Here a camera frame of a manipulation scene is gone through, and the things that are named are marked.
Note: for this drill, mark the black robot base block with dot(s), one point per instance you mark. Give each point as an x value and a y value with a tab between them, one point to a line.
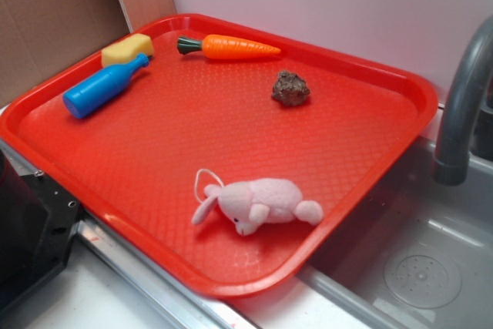
39	219

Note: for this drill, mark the pink plush bunny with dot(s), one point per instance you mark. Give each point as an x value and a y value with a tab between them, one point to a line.
251	204

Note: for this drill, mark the brown crumpled lump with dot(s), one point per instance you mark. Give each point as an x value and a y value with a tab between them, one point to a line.
290	89

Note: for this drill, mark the orange plastic carrot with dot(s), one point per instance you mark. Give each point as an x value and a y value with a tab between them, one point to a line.
224	47

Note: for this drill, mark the red plastic tray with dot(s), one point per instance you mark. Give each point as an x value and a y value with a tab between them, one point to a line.
133	162

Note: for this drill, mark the yellow sponge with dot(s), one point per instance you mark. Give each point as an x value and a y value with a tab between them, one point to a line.
127	49

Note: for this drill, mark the blue plastic bottle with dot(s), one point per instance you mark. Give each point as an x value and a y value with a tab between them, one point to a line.
95	91

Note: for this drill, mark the grey toy sink basin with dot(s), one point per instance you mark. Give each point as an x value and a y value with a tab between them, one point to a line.
413	253

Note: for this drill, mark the grey toy faucet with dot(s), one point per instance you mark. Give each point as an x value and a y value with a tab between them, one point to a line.
466	123

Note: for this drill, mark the brown cardboard panel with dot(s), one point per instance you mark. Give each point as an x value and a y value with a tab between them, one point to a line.
40	38

